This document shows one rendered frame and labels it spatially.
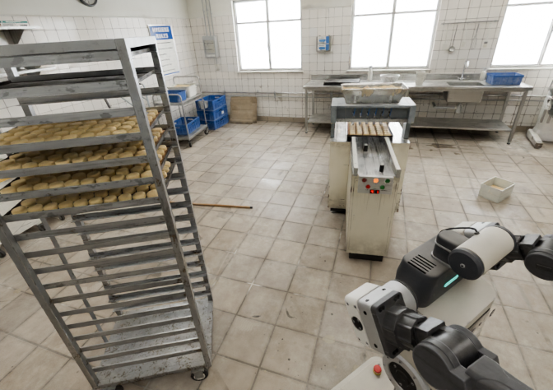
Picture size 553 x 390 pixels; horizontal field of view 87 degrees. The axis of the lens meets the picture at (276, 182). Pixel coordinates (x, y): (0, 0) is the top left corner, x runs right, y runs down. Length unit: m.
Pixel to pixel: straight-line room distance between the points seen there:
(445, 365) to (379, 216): 1.86
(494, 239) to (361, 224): 1.72
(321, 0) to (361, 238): 4.61
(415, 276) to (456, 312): 0.13
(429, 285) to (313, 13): 5.68
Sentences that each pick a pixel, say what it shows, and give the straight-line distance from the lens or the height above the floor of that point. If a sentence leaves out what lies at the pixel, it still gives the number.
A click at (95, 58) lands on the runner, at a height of 1.77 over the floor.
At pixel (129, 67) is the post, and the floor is 1.73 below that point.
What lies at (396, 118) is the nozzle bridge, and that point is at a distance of 2.92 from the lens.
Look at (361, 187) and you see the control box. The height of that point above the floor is 0.75.
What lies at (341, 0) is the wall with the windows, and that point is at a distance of 6.09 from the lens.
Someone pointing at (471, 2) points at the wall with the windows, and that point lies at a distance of 6.15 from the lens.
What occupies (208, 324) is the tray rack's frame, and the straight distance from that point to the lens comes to 2.15.
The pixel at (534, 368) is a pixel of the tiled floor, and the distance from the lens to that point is 2.50.
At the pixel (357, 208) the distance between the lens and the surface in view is 2.38.
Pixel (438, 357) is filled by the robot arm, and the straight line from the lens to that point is 0.65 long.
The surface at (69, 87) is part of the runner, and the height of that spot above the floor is 1.69.
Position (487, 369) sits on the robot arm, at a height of 1.31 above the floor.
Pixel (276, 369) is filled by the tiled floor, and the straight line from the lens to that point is 2.09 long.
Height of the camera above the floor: 1.82
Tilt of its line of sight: 28 degrees down
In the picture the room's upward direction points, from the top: 3 degrees counter-clockwise
